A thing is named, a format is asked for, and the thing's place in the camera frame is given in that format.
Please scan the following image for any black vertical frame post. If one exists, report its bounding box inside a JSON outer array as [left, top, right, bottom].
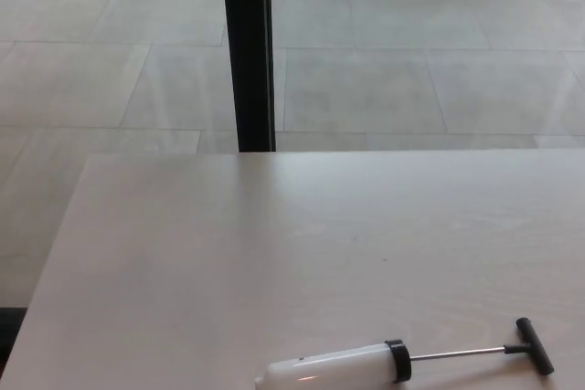
[[219, 0, 278, 153]]

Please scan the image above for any white air pump black handle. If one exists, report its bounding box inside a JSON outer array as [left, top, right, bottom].
[[254, 316, 556, 390]]

